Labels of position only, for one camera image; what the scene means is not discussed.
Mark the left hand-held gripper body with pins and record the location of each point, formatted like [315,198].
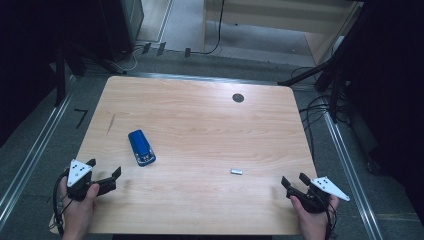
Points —
[80,171]

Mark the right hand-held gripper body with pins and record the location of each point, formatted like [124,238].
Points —
[316,200]

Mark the blue stapler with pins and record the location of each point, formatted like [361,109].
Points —
[141,146]

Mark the silver staple strip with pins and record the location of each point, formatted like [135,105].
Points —
[236,171]

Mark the person's right hand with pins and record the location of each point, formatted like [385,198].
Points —
[313,223]

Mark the person's left hand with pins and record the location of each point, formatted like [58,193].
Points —
[76,216]

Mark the black tripod stand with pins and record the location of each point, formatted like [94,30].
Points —
[306,75]
[60,76]

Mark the dark round table grommet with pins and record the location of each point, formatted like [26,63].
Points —
[238,98]

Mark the black stand foot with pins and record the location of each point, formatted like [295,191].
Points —
[146,48]
[161,48]

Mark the dark curtain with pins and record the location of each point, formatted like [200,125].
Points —
[396,83]
[26,50]

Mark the black computer cabinet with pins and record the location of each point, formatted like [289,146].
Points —
[120,26]

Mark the light wooden shelf unit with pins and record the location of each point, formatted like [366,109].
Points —
[283,13]

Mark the metal floor rail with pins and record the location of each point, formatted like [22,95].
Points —
[33,156]
[200,78]
[353,176]

